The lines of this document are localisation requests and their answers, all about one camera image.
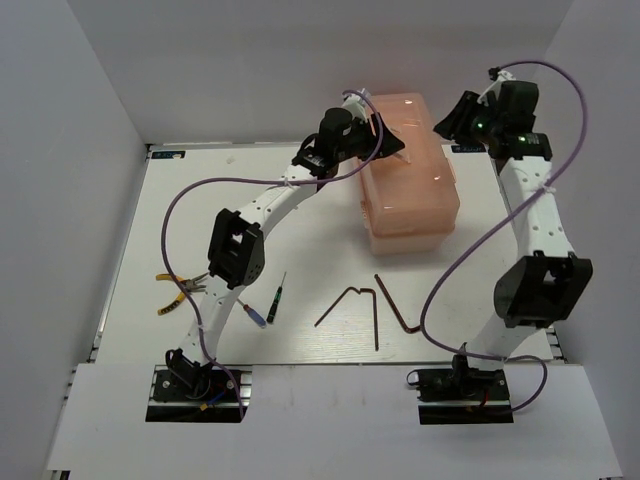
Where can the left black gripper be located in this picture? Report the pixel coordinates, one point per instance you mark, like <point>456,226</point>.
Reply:
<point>358,123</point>

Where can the pink plastic toolbox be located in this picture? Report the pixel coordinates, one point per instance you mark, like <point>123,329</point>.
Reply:
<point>409,199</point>

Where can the long brown hex key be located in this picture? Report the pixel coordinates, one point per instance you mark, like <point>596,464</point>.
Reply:
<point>373,294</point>

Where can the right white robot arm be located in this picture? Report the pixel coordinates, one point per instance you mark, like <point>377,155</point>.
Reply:
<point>548,277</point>

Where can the blue table label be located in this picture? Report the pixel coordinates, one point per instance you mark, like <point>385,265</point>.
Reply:
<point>170,154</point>
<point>467,149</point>

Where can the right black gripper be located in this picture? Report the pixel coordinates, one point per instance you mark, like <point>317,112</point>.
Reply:
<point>454,126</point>

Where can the blue handled screwdriver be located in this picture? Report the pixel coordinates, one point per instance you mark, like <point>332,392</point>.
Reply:
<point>252,314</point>

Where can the right blue table label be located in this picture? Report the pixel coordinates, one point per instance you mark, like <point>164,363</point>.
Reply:
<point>467,149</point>

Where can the black green screwdriver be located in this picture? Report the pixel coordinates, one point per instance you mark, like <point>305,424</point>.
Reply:
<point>275,302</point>

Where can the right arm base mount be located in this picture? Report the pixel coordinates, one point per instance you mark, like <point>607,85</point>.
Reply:
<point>446,398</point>

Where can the yellow side cutter pliers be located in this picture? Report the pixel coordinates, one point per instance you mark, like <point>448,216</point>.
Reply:
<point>190,285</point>

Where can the short-leg brown hex key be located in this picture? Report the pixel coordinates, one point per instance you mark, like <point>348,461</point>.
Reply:
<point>394,308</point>

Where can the left blue table label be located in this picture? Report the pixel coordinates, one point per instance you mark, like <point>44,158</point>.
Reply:
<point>170,154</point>

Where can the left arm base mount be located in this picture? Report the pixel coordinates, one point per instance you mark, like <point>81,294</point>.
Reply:
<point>214,401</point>

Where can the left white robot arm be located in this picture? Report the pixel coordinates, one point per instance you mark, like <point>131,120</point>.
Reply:
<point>236,251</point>

